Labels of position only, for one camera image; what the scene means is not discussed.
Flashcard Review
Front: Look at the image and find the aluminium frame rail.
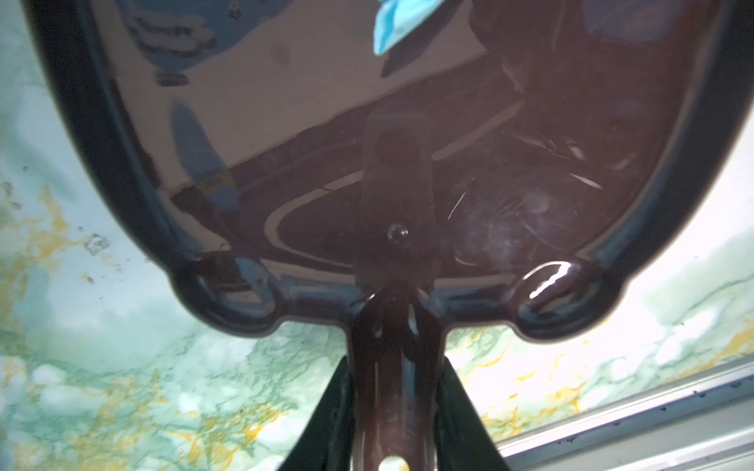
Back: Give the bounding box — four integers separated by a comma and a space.
498, 356, 753, 470

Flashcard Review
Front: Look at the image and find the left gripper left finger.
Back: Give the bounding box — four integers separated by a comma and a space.
278, 357, 355, 471

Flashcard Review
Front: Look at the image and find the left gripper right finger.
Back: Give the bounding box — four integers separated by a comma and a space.
434, 358, 511, 471

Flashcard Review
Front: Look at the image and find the black dustpan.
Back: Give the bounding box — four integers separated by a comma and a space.
24, 1, 753, 470

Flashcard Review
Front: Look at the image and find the light blue paper scrap left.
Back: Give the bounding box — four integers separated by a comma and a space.
373, 0, 445, 57

